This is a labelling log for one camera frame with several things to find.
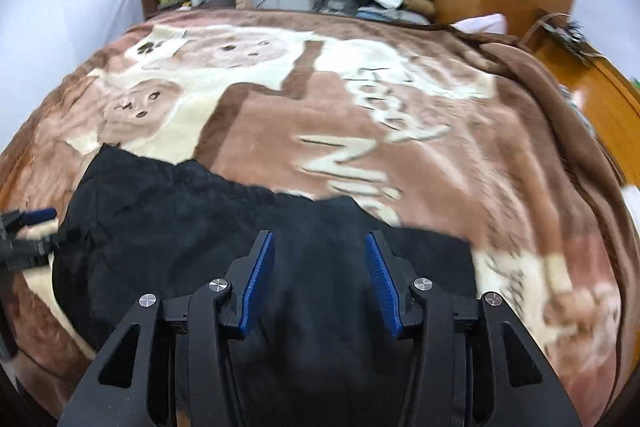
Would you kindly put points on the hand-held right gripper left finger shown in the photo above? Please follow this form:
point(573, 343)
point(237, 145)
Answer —
point(255, 287)

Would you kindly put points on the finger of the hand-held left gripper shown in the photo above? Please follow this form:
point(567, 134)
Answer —
point(35, 216)
point(30, 252)

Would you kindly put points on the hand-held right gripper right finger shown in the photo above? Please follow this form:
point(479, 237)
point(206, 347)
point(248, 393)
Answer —
point(382, 287)

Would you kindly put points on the black pants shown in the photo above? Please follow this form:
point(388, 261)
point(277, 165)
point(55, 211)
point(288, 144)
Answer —
point(200, 217)

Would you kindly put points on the pile of clothes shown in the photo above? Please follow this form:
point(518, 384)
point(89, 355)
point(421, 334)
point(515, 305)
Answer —
point(375, 4)

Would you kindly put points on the printed bear plush blanket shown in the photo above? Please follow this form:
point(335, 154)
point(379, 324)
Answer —
point(300, 117)

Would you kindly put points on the plain brown plush blanket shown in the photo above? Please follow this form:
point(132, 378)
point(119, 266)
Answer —
point(550, 107)

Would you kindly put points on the wooden headboard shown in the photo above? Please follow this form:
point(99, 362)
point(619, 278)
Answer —
point(600, 92)

